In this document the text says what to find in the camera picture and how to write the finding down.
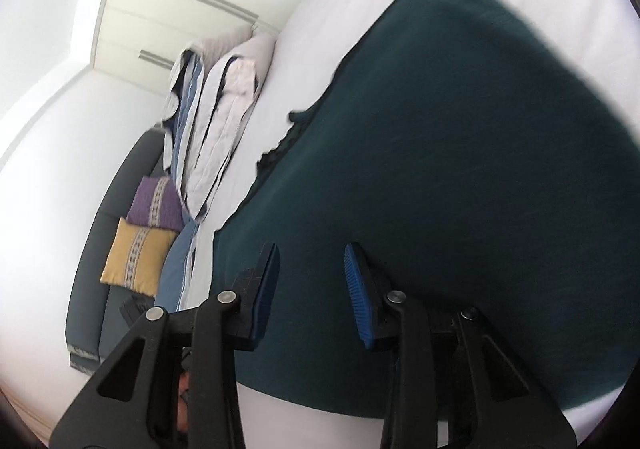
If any blue blanket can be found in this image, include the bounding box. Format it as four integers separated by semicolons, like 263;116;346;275
155;216;203;312

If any grey sofa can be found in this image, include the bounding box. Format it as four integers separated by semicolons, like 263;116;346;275
65;129;171;375

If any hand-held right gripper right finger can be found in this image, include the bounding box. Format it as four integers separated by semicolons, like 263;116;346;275
344;241;581;449

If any dark green sweater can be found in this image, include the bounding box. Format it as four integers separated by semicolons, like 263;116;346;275
212;0;640;422

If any purple patterned pillow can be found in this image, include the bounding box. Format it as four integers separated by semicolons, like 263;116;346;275
126;175;185;232

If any folded beige and blue duvet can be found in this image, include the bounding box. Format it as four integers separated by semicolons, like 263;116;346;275
162;24;278;222

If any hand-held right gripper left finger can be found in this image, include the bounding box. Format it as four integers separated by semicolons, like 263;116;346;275
47;241;281;449

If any yellow patterned pillow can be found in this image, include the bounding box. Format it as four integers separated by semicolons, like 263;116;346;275
100;216;177;297

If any cream wardrobe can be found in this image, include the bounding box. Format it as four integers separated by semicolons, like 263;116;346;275
87;0;323;97

